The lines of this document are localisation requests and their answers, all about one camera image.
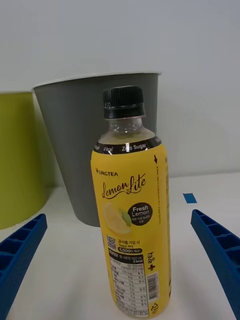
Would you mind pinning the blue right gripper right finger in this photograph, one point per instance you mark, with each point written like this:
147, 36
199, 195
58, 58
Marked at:
222, 247

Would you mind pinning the grey plastic waste bin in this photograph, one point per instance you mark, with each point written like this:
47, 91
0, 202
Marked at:
72, 140

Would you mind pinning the yellow label plastic bottle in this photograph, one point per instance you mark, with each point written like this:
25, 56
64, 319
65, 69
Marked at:
130, 200

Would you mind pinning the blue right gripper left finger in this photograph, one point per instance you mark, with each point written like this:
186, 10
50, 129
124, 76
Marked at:
17, 252

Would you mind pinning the yellow-green plastic waste bin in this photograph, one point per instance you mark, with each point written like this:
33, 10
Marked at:
17, 155

